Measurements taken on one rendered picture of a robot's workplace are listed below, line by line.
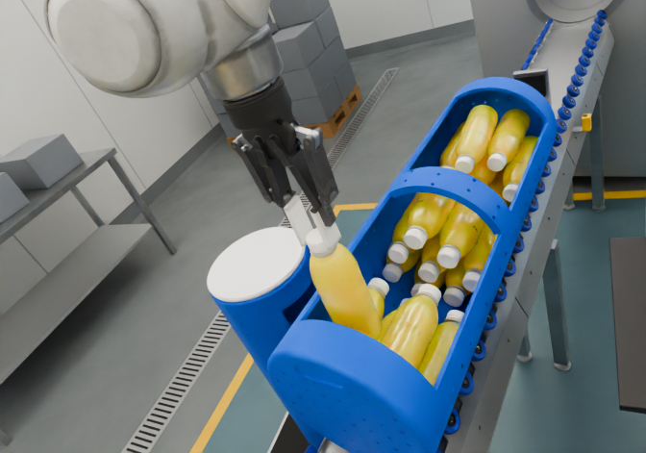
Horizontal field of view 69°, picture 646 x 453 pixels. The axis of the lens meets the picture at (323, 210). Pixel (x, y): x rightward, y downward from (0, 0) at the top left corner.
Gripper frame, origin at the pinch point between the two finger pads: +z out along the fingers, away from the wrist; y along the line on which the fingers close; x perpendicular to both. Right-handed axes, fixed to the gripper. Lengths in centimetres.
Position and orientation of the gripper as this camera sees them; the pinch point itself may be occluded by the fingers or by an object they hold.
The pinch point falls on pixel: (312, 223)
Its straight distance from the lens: 64.2
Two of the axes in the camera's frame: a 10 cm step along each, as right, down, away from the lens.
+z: 3.4, 7.8, 5.2
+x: -5.0, 6.2, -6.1
